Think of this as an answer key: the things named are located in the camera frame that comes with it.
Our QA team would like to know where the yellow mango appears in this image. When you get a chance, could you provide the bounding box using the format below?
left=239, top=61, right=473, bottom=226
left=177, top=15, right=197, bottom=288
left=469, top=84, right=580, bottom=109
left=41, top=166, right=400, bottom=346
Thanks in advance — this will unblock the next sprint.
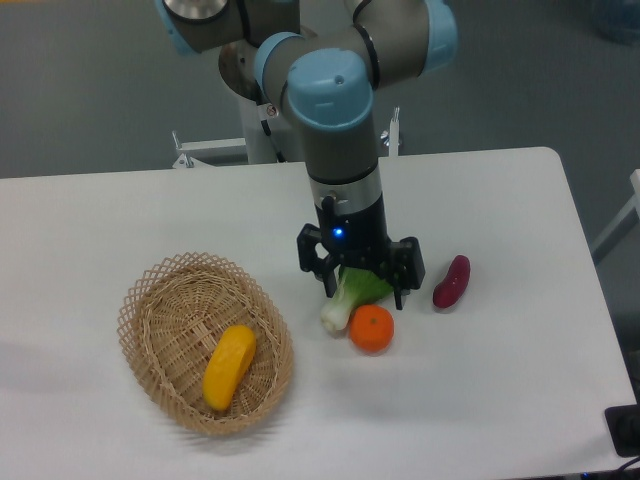
left=202, top=325, right=257, bottom=411

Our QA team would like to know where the green bok choy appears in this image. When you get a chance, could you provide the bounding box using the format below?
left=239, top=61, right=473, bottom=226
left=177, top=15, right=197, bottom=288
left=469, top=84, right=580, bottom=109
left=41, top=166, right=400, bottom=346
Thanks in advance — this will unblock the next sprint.
left=320, top=267, right=393, bottom=335

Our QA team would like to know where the purple sweet potato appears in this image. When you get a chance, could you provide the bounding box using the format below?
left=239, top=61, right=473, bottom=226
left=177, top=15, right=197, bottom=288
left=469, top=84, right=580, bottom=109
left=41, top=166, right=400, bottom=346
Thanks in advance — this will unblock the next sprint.
left=432, top=255, right=471, bottom=310

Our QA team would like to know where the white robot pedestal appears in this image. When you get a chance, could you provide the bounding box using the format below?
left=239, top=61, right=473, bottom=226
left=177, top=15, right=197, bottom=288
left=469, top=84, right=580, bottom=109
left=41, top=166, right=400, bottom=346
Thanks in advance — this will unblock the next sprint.
left=217, top=29, right=306, bottom=165

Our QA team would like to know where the black device at table corner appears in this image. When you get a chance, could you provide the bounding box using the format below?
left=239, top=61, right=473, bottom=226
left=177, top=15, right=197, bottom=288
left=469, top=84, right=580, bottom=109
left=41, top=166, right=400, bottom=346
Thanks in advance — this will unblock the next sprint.
left=604, top=404, right=639, bottom=457

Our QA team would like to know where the woven wicker basket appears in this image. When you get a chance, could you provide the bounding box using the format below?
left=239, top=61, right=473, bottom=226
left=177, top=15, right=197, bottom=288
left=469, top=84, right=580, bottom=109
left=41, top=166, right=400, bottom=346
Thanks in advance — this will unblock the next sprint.
left=117, top=253, right=294, bottom=436

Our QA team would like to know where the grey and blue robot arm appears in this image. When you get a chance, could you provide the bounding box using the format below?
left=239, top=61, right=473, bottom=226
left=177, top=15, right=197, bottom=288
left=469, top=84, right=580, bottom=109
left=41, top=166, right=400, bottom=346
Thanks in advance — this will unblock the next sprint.
left=156, top=1, right=458, bottom=304

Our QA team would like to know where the white metal base frame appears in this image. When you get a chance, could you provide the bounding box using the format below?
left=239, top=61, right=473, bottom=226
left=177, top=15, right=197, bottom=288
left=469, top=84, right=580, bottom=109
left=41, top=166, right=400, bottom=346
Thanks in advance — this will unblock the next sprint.
left=171, top=105, right=403, bottom=169

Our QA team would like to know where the orange tangerine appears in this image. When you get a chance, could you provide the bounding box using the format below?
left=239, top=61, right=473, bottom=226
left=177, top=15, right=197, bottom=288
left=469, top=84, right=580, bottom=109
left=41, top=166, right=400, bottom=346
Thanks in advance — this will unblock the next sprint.
left=349, top=305, right=395, bottom=353

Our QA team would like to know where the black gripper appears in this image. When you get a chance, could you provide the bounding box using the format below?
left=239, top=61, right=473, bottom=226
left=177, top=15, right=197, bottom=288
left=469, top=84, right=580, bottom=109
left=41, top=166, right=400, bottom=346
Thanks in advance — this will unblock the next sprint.
left=296, top=195, right=425, bottom=310

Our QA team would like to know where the white table leg frame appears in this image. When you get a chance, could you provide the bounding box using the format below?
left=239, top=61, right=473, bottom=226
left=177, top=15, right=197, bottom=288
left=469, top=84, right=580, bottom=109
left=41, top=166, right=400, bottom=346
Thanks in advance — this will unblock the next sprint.
left=590, top=169, right=639, bottom=265

